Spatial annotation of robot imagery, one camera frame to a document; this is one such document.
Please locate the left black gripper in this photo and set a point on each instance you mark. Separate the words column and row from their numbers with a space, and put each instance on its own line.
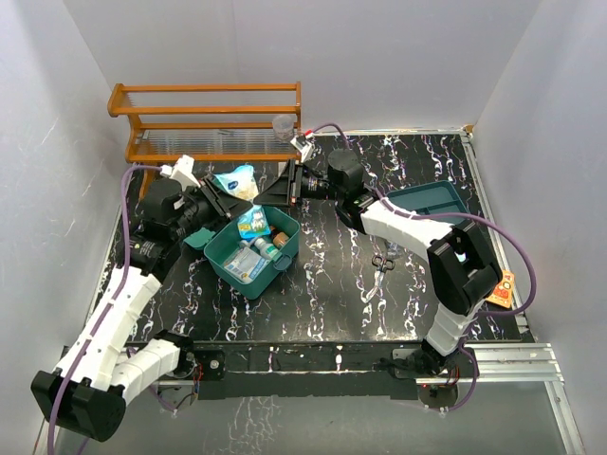
column 229, row 206

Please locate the cotton swab bag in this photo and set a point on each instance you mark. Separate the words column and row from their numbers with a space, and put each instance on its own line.
column 241, row 183

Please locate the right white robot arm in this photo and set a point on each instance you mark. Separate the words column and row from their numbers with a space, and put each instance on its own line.
column 462, row 265

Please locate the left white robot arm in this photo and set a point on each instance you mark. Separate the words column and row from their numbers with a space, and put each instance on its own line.
column 90, row 388

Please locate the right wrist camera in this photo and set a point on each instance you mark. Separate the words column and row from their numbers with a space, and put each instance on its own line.
column 304, row 145

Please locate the teal divided tray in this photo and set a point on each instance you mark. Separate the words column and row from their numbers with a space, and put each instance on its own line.
column 431, row 198

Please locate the clear plastic measuring cup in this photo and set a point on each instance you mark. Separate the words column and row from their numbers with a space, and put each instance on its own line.
column 284, row 127

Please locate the orange wooden shelf rack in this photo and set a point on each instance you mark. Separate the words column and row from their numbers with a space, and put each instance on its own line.
column 222, row 122

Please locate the black handled scissors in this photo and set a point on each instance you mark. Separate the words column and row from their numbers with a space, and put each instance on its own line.
column 382, row 265

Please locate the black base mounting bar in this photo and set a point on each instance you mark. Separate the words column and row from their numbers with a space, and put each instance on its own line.
column 317, row 368

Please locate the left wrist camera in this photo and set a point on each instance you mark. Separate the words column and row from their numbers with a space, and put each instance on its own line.
column 181, row 172

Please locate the orange blister pack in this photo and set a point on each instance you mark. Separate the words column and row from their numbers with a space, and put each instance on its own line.
column 502, row 295

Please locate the white green pill bottle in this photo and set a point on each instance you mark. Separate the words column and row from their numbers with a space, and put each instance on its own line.
column 266, row 248

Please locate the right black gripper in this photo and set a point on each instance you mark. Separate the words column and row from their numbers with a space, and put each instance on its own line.
column 281, row 191

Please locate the white blue mask packet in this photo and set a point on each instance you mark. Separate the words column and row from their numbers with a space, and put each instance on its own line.
column 245, row 265

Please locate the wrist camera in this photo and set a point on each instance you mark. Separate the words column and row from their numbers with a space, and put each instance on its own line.
column 304, row 145
column 181, row 172

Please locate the teal medicine kit box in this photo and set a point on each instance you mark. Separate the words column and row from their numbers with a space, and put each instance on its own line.
column 218, row 245

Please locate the brown syrup bottle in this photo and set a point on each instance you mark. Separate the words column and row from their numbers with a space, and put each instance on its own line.
column 278, row 237

